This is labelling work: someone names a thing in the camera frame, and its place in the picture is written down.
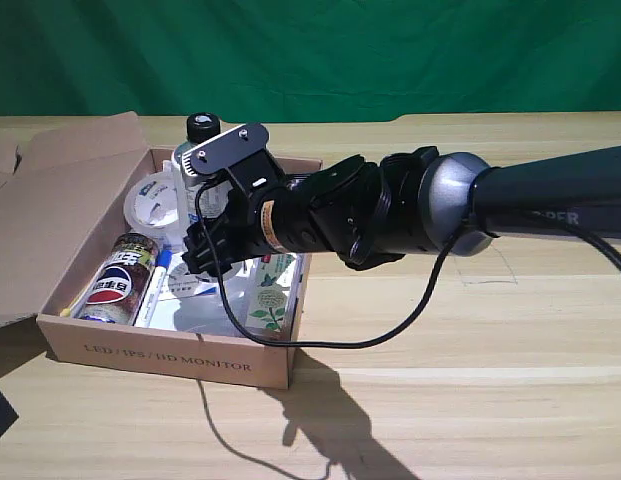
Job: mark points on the clear tape roll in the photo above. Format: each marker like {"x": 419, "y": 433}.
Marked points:
{"x": 140, "y": 210}

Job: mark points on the small yellow object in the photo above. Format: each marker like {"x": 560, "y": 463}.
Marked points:
{"x": 66, "y": 311}

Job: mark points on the white blue marker pen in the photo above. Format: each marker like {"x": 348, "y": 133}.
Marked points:
{"x": 152, "y": 295}

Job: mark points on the white green toothpaste box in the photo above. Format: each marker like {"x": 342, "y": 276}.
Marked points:
{"x": 270, "y": 300}

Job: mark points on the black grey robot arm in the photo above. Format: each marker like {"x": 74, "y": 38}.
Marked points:
{"x": 540, "y": 195}

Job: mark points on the black flat object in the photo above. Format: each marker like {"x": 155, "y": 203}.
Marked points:
{"x": 0, "y": 417}

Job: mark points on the brown cardboard box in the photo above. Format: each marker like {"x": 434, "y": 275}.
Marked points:
{"x": 165, "y": 357}

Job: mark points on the green backdrop cloth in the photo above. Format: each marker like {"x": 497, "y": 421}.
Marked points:
{"x": 310, "y": 55}

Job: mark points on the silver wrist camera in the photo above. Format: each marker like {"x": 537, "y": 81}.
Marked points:
{"x": 225, "y": 150}

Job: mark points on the clear plastic bag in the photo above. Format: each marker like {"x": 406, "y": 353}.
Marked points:
{"x": 200, "y": 310}

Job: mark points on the Pepsi drink can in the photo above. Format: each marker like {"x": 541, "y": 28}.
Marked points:
{"x": 117, "y": 280}

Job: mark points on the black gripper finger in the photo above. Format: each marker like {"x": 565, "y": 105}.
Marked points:
{"x": 212, "y": 250}

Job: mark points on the white bottle black cap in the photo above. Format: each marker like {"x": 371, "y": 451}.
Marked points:
{"x": 204, "y": 131}

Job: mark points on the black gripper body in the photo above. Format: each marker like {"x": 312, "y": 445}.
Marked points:
{"x": 280, "y": 220}

